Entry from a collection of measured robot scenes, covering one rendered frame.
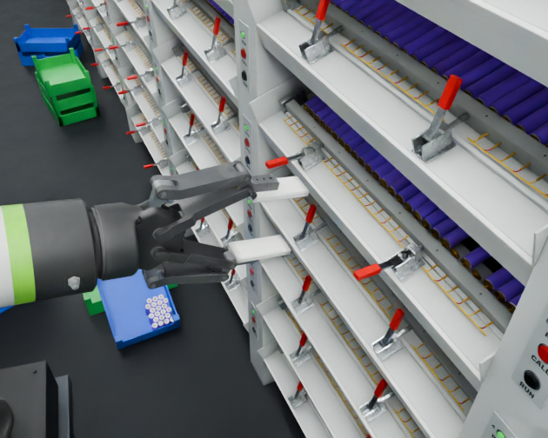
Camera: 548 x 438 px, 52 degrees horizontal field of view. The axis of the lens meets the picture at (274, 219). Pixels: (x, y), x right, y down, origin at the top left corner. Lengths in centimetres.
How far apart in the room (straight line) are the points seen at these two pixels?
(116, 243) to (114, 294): 134
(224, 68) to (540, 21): 83
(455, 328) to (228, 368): 110
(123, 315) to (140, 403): 30
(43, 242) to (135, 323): 133
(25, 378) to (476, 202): 104
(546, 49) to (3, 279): 48
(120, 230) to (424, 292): 40
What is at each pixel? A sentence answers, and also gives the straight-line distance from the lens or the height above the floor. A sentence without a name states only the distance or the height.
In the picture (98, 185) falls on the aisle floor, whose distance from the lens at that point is 244.
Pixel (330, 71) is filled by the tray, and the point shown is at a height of 108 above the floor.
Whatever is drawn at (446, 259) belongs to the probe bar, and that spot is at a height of 93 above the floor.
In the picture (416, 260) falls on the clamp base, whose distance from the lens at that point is 76.
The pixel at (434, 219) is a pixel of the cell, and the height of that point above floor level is 93.
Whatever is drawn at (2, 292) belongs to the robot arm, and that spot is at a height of 107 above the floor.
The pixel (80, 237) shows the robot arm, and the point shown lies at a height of 109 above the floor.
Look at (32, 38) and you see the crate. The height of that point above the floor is 8.
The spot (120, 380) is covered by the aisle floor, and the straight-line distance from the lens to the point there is 176.
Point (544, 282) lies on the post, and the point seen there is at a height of 107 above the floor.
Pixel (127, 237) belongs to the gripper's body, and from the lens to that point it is 54.
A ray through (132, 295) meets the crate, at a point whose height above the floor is 6.
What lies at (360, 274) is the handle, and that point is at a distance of 72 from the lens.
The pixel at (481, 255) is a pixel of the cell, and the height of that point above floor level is 94.
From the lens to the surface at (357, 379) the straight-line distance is 109.
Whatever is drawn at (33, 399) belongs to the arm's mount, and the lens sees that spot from 132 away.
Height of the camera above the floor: 143
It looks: 41 degrees down
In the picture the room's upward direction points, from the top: straight up
